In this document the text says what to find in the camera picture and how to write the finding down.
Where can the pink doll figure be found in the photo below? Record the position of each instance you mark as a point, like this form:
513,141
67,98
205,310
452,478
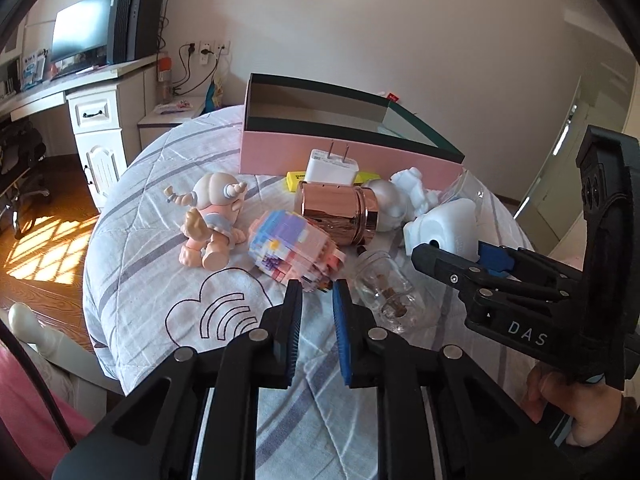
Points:
215,200

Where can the black computer monitor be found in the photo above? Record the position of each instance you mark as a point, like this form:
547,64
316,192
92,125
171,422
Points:
80,25

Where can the clear glass jar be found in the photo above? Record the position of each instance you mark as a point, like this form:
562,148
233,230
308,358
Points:
380,280

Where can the white bedpost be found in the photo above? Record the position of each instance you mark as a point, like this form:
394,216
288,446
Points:
30,327

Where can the white nightstand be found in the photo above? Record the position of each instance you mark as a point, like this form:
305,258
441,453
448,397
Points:
165,125

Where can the orange cap bottle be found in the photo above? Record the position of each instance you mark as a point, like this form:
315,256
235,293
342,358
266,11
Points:
164,80

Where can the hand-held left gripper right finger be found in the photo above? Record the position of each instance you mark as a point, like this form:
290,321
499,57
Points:
342,332

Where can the white desk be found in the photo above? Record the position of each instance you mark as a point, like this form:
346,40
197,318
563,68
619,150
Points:
100,74

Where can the white charger plug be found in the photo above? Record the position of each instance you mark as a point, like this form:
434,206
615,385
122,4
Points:
330,167

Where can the black computer tower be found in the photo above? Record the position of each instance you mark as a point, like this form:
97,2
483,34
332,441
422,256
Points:
145,20

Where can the yellow rectangular block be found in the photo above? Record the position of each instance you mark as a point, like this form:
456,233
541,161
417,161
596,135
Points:
295,180

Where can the white door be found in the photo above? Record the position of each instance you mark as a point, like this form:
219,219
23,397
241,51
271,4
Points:
560,160

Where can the pink packet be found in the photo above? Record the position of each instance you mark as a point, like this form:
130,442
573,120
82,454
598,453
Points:
172,106

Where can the white plush toy silver head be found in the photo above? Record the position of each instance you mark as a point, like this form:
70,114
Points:
392,205

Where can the clear plastic bag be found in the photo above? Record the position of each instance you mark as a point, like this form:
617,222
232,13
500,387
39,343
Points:
467,187

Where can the person's right hand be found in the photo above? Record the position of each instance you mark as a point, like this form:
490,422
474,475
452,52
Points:
575,410

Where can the blue white box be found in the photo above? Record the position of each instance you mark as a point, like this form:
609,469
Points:
32,67

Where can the white cup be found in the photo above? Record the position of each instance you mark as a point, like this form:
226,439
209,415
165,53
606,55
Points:
450,225

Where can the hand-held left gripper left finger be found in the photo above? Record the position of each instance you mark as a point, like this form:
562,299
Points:
295,332

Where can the pink bed sheet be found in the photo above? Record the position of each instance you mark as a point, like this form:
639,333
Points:
30,410

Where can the pastel building block toy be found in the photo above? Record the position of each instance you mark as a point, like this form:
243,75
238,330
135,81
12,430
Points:
290,245

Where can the blue yellow snack bag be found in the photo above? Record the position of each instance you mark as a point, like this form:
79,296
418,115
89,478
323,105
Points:
214,95

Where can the person's right forearm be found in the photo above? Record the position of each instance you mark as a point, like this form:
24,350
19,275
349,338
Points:
620,440

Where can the rose gold metal cylinder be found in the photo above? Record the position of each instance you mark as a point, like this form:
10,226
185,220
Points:
330,212

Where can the black office chair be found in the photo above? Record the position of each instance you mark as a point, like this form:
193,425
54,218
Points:
20,150

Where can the pink cardboard box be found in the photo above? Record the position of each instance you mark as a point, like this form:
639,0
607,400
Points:
280,155

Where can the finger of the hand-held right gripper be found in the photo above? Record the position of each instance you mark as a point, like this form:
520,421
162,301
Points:
445,265
495,257

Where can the white wall socket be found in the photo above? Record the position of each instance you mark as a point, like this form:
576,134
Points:
205,51
224,47
190,49

